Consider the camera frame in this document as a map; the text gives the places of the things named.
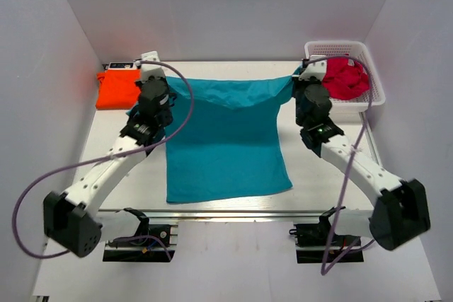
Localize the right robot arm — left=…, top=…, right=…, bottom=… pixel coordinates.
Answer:
left=292, top=76, right=431, bottom=250

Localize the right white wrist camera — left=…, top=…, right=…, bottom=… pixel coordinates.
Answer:
left=297, top=56, right=327, bottom=81

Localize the white plastic basket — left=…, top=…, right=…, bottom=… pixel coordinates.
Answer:
left=304, top=40, right=385, bottom=113

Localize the teal t-shirt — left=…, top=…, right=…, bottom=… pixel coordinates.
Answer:
left=127, top=65, right=306, bottom=204

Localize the blue label sticker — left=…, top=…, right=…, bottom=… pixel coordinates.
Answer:
left=108, top=62, right=136, bottom=69

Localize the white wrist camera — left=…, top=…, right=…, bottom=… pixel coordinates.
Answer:
left=134, top=51, right=165, bottom=82
left=297, top=56, right=327, bottom=81

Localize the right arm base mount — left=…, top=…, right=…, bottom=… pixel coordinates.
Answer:
left=289, top=207, right=364, bottom=264

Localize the orange folded t-shirt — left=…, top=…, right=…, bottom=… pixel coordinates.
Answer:
left=96, top=69, right=140, bottom=110

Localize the pink crumpled t-shirt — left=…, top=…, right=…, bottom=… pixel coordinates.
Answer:
left=322, top=58, right=369, bottom=100

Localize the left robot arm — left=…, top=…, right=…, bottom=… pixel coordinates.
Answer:
left=43, top=76, right=176, bottom=257

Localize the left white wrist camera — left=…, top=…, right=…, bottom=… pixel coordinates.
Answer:
left=134, top=51, right=165, bottom=82

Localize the aluminium front rail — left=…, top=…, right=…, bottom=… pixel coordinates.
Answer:
left=95, top=209, right=372, bottom=223

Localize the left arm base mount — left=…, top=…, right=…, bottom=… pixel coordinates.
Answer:
left=97, top=208, right=178, bottom=263

